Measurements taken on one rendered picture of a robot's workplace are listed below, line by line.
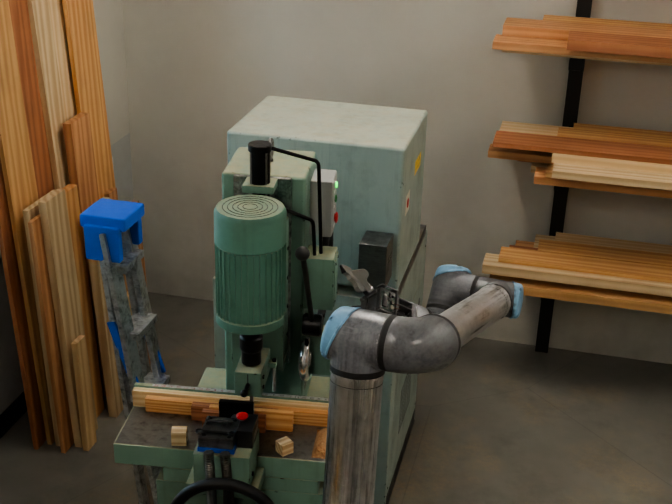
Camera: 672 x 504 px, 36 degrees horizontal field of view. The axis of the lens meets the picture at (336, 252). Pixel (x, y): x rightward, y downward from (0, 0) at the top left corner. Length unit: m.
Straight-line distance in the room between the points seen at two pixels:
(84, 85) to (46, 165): 0.40
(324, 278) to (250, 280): 0.31
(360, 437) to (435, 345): 0.26
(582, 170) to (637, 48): 0.52
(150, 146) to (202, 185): 0.32
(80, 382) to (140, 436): 1.41
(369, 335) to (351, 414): 0.18
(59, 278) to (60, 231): 0.18
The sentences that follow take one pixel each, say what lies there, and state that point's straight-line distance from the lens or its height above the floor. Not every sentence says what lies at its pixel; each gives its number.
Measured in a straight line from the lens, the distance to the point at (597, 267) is 4.47.
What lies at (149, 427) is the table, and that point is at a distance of 2.79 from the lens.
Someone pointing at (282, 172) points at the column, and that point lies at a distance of 2.70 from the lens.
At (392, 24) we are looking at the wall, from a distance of 4.68.
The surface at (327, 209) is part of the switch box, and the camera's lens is 2.79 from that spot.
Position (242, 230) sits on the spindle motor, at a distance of 2.45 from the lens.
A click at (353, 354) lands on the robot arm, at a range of 2.12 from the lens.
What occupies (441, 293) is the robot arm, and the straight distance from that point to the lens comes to 2.64.
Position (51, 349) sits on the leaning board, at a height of 0.46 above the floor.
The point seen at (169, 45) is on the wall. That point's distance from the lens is 5.00.
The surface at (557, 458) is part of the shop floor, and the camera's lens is 4.34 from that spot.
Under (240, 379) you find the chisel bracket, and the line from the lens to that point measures 2.69.
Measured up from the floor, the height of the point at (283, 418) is 0.94.
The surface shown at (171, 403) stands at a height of 0.93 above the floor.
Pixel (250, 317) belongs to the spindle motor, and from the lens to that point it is 2.56.
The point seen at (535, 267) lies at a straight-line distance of 4.45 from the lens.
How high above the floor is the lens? 2.44
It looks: 24 degrees down
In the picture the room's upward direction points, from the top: 2 degrees clockwise
